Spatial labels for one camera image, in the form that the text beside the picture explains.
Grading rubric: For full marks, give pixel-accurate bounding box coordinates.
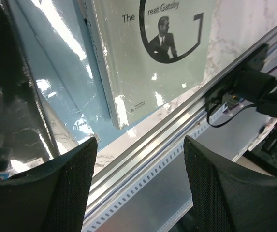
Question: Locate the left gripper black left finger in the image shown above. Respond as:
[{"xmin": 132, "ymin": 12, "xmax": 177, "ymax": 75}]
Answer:
[{"xmin": 0, "ymin": 137, "xmax": 98, "ymax": 232}]

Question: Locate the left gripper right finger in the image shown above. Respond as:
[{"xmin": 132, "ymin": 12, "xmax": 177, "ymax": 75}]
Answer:
[{"xmin": 183, "ymin": 136, "xmax": 277, "ymax": 232}]

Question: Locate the grey book with G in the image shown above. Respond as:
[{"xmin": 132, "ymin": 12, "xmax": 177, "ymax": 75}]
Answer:
[{"xmin": 83, "ymin": 0, "xmax": 215, "ymax": 129}]

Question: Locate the black notebook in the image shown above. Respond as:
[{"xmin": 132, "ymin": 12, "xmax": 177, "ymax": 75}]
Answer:
[{"xmin": 0, "ymin": 0, "xmax": 59, "ymax": 172}]

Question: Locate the light blue thin book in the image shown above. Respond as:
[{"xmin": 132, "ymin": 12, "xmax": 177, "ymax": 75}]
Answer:
[{"xmin": 7, "ymin": 0, "xmax": 139, "ymax": 155}]

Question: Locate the aluminium mounting rail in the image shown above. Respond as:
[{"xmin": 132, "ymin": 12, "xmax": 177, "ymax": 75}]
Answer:
[{"xmin": 86, "ymin": 25, "xmax": 277, "ymax": 216}]

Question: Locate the light blue slotted cable duct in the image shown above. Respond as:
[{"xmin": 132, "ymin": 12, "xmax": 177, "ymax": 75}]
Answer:
[{"xmin": 82, "ymin": 108, "xmax": 266, "ymax": 232}]

